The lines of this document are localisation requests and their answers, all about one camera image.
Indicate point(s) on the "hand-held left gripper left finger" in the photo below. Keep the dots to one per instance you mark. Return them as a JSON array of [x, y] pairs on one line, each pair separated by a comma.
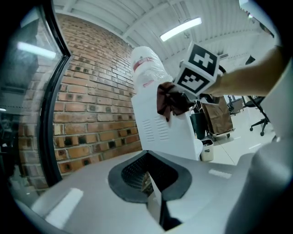
[[91, 201]]

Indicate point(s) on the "white square trash bin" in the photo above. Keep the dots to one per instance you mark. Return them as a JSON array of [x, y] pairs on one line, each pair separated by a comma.
[[207, 152]]

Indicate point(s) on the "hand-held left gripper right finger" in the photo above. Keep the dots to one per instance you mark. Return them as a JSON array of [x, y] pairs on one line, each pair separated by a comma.
[[206, 189]]

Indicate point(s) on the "person's right forearm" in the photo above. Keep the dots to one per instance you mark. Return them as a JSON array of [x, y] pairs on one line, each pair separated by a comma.
[[240, 80]]

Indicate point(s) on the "black framed glass door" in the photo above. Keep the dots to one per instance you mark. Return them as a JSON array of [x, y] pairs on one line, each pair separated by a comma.
[[34, 91]]

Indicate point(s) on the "brown cloth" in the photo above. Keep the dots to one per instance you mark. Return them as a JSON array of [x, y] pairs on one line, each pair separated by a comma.
[[169, 102]]

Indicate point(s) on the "plastic wrapped water bottle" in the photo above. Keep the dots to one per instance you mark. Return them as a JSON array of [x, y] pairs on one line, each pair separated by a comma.
[[146, 68]]

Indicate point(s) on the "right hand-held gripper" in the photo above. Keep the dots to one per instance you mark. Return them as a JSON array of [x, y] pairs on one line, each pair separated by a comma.
[[196, 75]]

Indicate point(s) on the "black office chair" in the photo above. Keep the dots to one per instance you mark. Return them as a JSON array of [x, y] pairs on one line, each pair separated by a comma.
[[258, 101]]

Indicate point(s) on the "black bin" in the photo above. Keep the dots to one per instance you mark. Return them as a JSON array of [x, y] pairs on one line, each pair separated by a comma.
[[198, 125]]

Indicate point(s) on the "ceiling light tube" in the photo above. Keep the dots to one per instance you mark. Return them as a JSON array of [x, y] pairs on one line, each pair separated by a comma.
[[180, 29]]

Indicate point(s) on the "white water dispenser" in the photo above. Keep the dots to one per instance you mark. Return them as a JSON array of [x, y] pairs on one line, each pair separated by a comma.
[[160, 137]]

